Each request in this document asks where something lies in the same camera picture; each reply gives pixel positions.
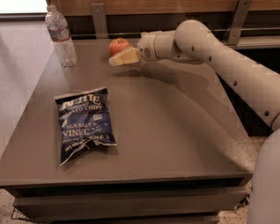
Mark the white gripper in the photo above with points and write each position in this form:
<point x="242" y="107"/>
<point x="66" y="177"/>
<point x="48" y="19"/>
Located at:
<point x="146" y="48"/>

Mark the red apple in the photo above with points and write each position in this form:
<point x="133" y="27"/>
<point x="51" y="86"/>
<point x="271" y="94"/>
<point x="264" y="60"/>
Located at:
<point x="117" y="45"/>

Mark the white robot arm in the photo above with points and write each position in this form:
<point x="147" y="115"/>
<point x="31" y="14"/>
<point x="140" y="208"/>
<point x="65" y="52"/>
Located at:
<point x="256" y="84"/>

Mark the clear plastic water bottle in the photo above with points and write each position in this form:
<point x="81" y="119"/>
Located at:
<point x="60" y="36"/>

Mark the blue kettle chips bag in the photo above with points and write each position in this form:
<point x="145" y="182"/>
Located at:
<point x="84" y="121"/>

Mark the grey table with drawers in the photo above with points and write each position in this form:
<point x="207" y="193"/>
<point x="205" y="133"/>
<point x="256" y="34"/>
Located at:
<point x="181" y="153"/>

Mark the left metal wall bracket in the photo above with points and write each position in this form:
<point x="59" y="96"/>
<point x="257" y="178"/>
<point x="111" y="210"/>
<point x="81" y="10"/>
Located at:
<point x="99" y="20"/>

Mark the metal wall bracket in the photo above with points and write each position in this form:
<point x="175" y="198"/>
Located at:
<point x="99" y="20"/>
<point x="233" y="33"/>

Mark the right metal wall bracket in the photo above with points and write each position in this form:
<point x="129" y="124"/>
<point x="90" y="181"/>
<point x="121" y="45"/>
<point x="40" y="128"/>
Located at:
<point x="233" y="33"/>

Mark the horizontal metal rail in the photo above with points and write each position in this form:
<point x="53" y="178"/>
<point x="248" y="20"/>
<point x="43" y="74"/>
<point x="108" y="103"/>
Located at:
<point x="220" y="33"/>

